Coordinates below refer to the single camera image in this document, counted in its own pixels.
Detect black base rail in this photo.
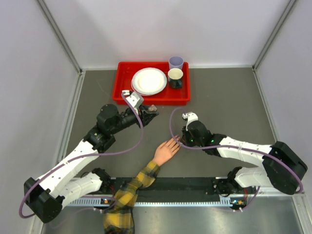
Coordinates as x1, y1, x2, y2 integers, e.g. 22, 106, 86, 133
107, 176, 230, 197

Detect white paper plates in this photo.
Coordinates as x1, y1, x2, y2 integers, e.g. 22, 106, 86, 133
131, 67, 167, 96

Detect slotted cable duct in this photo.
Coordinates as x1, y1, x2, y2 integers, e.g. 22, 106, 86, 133
68, 196, 246, 208

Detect glitter nail polish bottle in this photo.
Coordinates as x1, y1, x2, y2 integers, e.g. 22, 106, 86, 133
148, 105, 157, 112

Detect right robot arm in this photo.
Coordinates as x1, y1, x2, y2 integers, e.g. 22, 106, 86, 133
181, 120, 308, 195

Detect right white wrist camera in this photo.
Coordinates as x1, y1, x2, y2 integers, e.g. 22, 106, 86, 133
182, 112, 198, 131

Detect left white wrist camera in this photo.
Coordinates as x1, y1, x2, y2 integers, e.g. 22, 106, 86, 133
121, 90, 144, 109

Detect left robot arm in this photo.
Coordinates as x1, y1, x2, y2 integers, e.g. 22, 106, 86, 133
22, 104, 159, 223

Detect dark green mug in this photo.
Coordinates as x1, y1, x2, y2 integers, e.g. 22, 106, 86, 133
168, 68, 183, 89

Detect lavender plastic cup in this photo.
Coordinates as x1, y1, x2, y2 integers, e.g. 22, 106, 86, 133
168, 56, 184, 70

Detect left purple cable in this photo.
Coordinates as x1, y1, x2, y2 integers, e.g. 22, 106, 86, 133
19, 91, 145, 218

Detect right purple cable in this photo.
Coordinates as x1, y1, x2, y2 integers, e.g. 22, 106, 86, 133
169, 107, 304, 213

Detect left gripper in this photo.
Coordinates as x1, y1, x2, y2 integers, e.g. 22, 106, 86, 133
110, 104, 158, 135

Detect mannequin hand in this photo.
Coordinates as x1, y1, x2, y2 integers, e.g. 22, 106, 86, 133
152, 135, 180, 166

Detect yellow plaid sleeve forearm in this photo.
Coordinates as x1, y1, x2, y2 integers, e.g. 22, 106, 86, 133
103, 161, 160, 234

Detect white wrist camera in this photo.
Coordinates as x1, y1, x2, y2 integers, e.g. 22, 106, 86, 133
182, 112, 198, 131
121, 90, 144, 109

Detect purple cable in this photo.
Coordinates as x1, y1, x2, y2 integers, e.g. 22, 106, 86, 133
19, 91, 145, 218
169, 107, 304, 213

